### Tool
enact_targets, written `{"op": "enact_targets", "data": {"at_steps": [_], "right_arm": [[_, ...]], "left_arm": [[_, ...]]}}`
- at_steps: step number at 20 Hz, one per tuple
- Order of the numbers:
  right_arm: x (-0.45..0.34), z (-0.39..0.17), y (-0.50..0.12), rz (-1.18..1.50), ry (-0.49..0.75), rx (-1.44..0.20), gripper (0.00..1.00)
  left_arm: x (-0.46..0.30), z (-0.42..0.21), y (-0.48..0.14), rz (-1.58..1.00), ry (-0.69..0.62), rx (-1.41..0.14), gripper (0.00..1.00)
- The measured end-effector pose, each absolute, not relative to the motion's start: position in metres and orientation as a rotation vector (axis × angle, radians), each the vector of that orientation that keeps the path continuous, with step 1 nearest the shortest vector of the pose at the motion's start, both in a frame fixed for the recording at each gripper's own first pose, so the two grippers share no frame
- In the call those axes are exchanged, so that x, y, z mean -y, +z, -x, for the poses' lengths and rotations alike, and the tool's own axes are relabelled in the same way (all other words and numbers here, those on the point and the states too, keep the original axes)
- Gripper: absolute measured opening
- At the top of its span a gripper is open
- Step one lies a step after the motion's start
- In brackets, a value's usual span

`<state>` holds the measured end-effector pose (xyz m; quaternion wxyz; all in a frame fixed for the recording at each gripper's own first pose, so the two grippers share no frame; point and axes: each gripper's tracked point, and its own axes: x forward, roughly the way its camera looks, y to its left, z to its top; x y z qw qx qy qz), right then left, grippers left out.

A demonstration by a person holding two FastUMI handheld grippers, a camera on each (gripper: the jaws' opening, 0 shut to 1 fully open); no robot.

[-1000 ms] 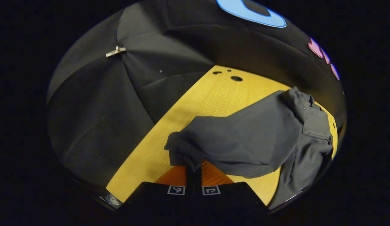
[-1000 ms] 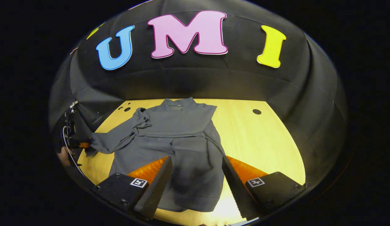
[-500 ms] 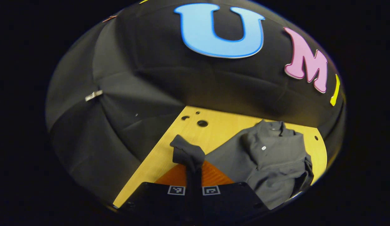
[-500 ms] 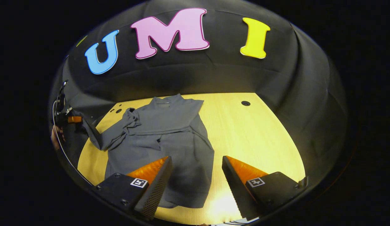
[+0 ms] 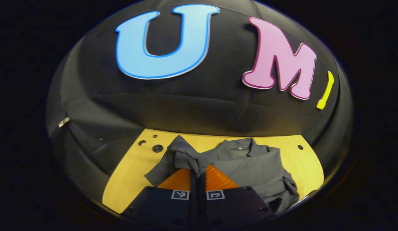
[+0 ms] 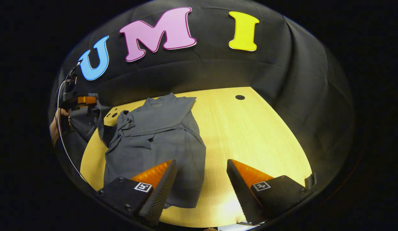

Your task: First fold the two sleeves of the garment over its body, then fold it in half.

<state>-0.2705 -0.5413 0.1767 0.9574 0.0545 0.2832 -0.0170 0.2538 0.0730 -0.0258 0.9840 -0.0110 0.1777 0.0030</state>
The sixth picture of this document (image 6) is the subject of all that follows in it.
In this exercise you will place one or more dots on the black backdrop cloth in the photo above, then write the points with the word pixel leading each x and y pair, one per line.
pixel 218 70

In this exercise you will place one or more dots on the grey collared shirt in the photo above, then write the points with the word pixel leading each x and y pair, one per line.
pixel 160 134

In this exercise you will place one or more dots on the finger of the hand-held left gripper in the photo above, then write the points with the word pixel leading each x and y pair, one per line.
pixel 86 100

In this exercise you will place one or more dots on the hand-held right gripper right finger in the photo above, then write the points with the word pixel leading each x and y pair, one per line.
pixel 240 192

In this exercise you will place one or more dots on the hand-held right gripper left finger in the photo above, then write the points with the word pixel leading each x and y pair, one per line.
pixel 163 192

